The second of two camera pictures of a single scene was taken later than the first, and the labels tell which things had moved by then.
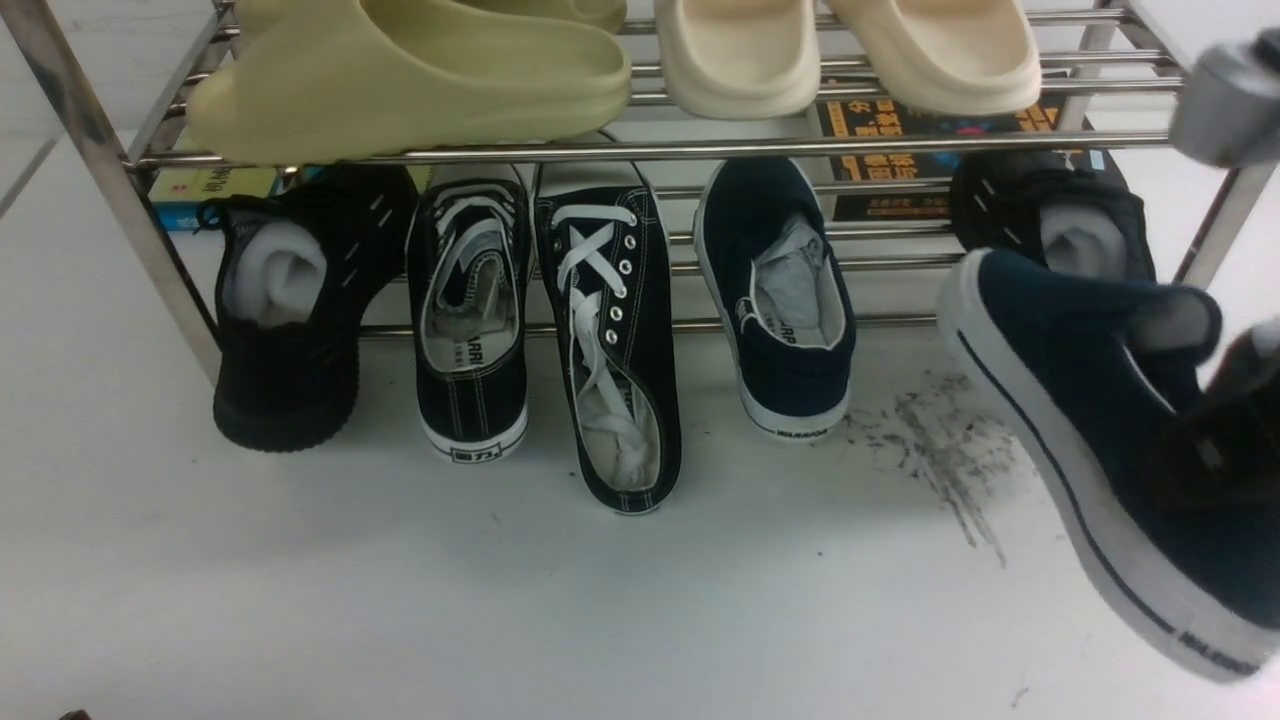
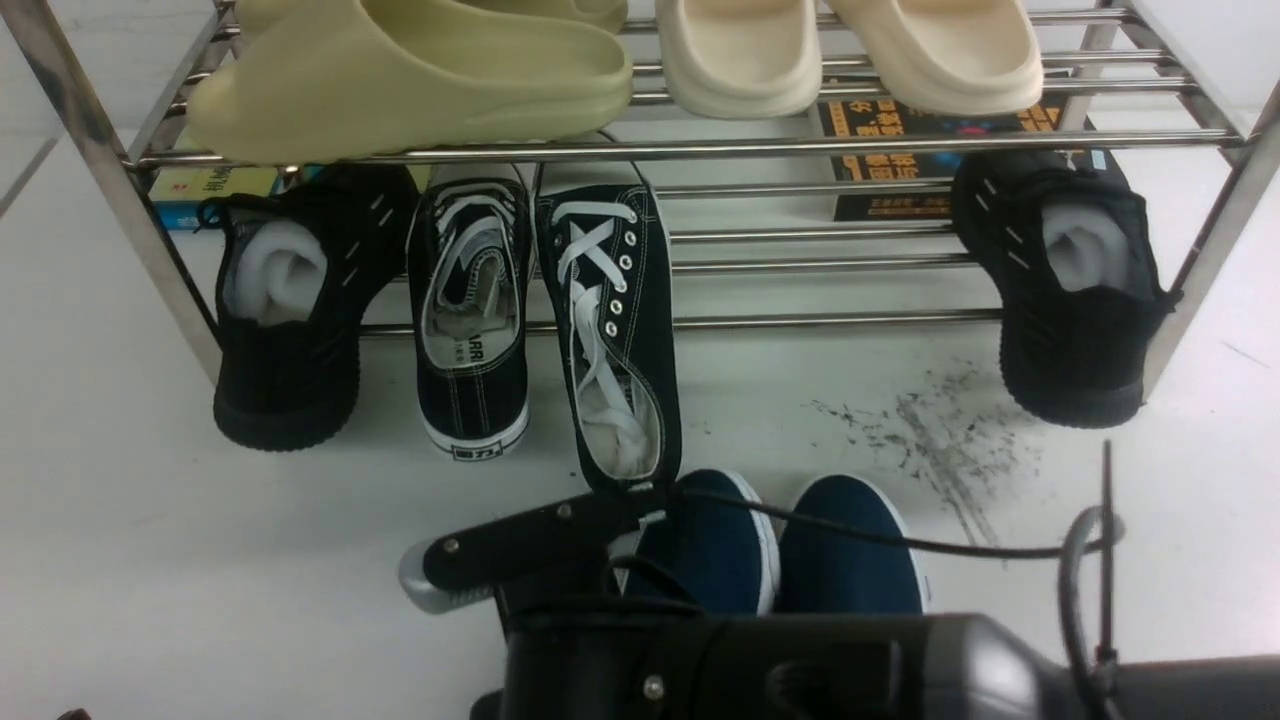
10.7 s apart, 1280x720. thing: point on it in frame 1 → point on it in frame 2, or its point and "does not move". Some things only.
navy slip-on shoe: (781, 294) → (725, 558)
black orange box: (862, 117) does not move
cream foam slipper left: (739, 59) does not move
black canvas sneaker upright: (470, 249) does not move
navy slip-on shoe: (1093, 376) → (825, 568)
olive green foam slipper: (297, 81) does not move
